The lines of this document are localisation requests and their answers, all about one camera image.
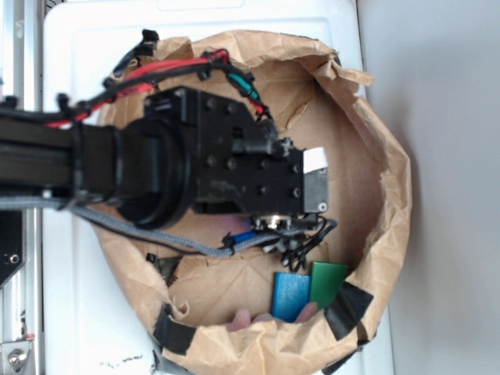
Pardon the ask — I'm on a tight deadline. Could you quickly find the black tape bottom right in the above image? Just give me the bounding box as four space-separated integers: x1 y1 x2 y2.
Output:
323 281 374 341

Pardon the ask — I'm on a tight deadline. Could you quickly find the grey braided cable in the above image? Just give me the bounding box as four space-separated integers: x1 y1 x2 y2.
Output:
0 195 338 259

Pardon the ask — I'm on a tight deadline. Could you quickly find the aluminium frame rail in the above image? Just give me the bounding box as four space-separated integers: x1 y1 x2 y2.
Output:
1 1 45 374

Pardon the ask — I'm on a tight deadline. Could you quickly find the brown paper bag liner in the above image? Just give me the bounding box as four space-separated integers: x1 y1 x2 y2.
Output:
96 30 412 374

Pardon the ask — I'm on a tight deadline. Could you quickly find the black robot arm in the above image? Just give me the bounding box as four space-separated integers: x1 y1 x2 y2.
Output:
1 87 328 230

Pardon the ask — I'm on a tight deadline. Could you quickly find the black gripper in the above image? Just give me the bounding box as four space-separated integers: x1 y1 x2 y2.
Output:
144 87 329 225

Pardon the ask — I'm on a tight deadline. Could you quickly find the black tape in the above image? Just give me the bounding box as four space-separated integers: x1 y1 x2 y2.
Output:
323 281 374 341
152 304 197 355
112 29 159 78

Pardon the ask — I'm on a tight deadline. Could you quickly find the green wooden block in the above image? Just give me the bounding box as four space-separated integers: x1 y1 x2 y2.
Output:
309 262 348 309

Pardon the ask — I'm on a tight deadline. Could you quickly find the blue wooden block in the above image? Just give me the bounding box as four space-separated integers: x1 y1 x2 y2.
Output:
272 273 311 323

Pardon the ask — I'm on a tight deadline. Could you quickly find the pink object under paper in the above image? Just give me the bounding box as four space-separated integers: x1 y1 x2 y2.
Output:
225 302 318 332

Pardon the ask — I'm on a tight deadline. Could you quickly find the black tape bottom left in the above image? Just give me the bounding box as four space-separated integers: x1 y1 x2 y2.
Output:
152 304 197 355

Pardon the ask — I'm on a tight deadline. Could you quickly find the black tape top left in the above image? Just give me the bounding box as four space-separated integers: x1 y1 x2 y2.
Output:
112 29 159 78

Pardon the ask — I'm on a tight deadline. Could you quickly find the red and black cable bundle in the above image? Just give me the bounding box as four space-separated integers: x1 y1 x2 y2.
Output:
0 48 274 130

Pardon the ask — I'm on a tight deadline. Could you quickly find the black metal bracket plate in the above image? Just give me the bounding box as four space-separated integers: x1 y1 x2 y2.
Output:
0 211 25 288

